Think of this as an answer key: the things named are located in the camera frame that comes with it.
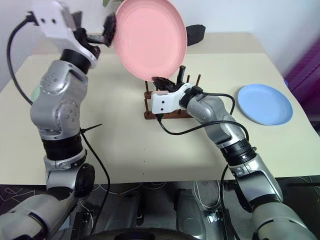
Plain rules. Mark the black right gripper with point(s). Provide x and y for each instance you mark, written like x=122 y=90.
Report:
x=172 y=86

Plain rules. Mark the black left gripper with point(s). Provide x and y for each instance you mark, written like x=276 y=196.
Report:
x=83 y=36

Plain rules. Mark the pink plate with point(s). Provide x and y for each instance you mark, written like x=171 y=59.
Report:
x=150 y=37

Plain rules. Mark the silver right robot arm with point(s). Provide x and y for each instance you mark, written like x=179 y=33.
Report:
x=255 y=180

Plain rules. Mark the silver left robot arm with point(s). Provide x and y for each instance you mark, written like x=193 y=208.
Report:
x=57 y=105

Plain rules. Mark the wooden dish rack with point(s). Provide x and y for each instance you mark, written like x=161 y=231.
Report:
x=172 y=115

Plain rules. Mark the black angular object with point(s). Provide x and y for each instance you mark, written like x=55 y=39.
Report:
x=196 y=33

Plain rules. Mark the blue plate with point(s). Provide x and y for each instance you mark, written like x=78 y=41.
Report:
x=265 y=105

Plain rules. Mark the green plate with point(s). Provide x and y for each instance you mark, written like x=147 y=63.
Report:
x=35 y=94

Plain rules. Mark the grey rounded robot leg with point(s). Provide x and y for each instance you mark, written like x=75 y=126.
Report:
x=190 y=212

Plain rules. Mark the purple curtain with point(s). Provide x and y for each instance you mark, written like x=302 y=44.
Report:
x=308 y=75

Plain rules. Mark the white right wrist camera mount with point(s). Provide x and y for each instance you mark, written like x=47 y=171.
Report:
x=166 y=101

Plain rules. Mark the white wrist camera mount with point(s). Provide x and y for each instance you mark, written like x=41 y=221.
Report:
x=53 y=23
x=166 y=101

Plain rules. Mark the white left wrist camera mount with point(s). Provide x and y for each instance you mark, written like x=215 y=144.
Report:
x=53 y=23

